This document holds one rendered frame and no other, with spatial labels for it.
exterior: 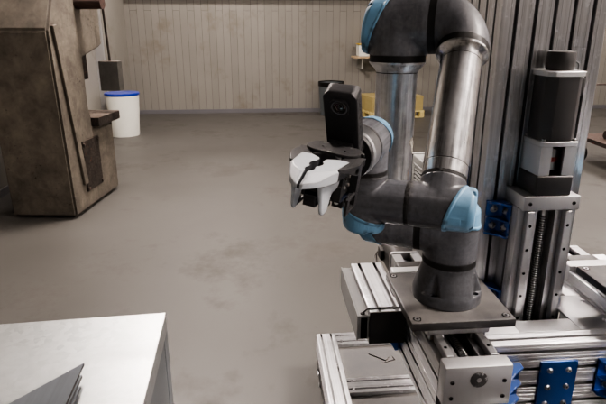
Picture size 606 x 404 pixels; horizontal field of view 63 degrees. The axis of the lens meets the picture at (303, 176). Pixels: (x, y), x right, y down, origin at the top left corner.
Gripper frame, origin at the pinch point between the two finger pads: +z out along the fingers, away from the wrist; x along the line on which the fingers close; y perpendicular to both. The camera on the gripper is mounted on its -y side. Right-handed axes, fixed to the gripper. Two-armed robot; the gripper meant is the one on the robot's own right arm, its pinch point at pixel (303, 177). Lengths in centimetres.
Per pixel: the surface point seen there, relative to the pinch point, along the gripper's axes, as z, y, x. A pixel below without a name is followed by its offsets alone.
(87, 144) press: -296, 129, 316
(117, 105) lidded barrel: -569, 167, 516
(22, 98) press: -251, 85, 340
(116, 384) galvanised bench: -4, 45, 29
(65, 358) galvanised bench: -6, 47, 42
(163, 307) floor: -168, 166, 135
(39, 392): 4, 44, 37
